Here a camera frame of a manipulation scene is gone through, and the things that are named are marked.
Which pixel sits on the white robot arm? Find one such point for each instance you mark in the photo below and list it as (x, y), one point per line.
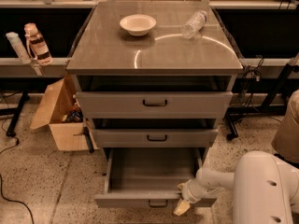
(265, 189)

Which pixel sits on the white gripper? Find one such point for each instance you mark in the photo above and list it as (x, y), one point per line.
(189, 191)

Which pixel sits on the open cardboard box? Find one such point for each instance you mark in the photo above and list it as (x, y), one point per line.
(56, 105)

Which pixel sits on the grey workbench rail left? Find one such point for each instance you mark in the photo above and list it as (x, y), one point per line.
(13, 67)

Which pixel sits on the grey drawer cabinet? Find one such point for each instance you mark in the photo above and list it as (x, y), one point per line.
(108, 58)

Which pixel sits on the white bowl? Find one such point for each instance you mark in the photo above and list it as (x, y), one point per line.
(138, 24)

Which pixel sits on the grey top drawer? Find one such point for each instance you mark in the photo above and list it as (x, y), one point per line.
(154, 105)

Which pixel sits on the grey workbench rail right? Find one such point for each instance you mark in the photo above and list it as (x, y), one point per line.
(270, 68)

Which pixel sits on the grey workbench rail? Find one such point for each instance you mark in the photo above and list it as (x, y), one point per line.
(13, 67)
(270, 68)

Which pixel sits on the black table leg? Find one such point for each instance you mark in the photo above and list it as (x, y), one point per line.
(15, 113)
(235, 114)

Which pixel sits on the grey bottom drawer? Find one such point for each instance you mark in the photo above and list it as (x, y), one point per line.
(147, 177)

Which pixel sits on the white cylindrical bottle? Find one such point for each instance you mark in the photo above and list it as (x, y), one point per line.
(18, 47)

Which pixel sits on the clear plastic water bottle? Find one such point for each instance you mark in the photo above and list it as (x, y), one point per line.
(194, 24)

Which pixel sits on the grey drawer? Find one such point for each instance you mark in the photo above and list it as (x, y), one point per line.
(154, 105)
(155, 137)
(147, 177)

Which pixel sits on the black table leg right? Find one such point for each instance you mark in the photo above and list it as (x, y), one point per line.
(235, 114)

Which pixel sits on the black table leg left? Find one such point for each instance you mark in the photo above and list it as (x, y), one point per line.
(15, 113)

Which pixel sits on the pink striped bottle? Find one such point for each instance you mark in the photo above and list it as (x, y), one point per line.
(36, 45)

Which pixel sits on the grey middle drawer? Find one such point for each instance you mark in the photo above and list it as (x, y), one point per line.
(155, 137)

